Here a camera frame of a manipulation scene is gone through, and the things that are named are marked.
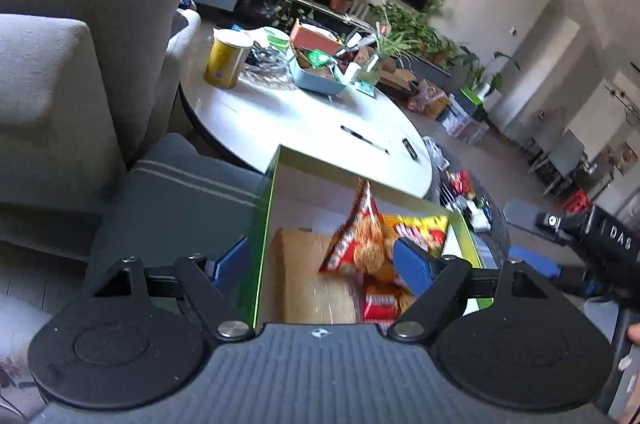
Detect red stool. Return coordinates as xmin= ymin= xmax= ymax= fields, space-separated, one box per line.
xmin=562 ymin=189 xmax=593 ymax=217

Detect grey sofa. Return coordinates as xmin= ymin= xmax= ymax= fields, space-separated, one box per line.
xmin=0 ymin=0 xmax=201 ymax=262

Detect large plant in white planter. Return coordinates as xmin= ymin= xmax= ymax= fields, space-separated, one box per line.
xmin=462 ymin=49 xmax=521 ymax=105

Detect orange cracker snack bag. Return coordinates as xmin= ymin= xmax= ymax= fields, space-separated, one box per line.
xmin=318 ymin=178 xmax=396 ymax=282

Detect green cardboard box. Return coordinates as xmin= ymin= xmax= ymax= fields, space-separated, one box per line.
xmin=252 ymin=144 xmax=493 ymax=337

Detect red chip bag white lettering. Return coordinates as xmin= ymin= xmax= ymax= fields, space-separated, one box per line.
xmin=362 ymin=284 xmax=418 ymax=322

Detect clear storage box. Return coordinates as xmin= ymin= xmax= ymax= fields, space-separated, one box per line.
xmin=440 ymin=97 xmax=488 ymax=145

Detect orange plastic bag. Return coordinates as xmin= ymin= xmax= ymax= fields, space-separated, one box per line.
xmin=406 ymin=79 xmax=451 ymax=117

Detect grey dining chair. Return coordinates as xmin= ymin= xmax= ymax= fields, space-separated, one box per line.
xmin=537 ymin=129 xmax=588 ymax=197
xmin=520 ymin=124 xmax=556 ymax=170

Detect green lidded white container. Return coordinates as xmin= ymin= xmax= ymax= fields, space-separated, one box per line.
xmin=262 ymin=26 xmax=292 ymax=52

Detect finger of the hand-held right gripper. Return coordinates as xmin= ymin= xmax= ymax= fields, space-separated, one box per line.
xmin=509 ymin=245 xmax=586 ymax=292
xmin=504 ymin=199 xmax=593 ymax=247

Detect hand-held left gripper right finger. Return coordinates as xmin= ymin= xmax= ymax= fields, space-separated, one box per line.
xmin=387 ymin=238 xmax=571 ymax=342

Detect light blue basket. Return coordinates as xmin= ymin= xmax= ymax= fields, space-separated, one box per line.
xmin=289 ymin=54 xmax=351 ymax=98

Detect yellow red chip bag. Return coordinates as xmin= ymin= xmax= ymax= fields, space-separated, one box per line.
xmin=382 ymin=214 xmax=451 ymax=257

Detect black pen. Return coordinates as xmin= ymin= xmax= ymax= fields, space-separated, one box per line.
xmin=340 ymin=125 xmax=391 ymax=154

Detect red snack packets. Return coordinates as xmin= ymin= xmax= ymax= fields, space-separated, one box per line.
xmin=447 ymin=169 xmax=473 ymax=200

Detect spider plant in glass vase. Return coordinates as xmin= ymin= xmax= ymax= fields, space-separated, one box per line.
xmin=362 ymin=22 xmax=421 ymax=85

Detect yellow canister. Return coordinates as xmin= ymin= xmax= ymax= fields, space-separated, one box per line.
xmin=203 ymin=29 xmax=254 ymax=90

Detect white plastic bag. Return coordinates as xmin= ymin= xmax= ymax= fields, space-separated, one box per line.
xmin=422 ymin=137 xmax=451 ymax=170

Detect white round table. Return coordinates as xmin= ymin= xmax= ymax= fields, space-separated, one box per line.
xmin=179 ymin=27 xmax=433 ymax=200

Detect red box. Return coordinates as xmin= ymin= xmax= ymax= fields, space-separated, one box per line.
xmin=290 ymin=18 xmax=343 ymax=55

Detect open cardboard box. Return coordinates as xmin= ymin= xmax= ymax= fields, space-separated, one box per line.
xmin=377 ymin=57 xmax=418 ymax=92

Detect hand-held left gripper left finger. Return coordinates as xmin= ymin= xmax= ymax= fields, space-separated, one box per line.
xmin=82 ymin=237 xmax=253 ymax=342

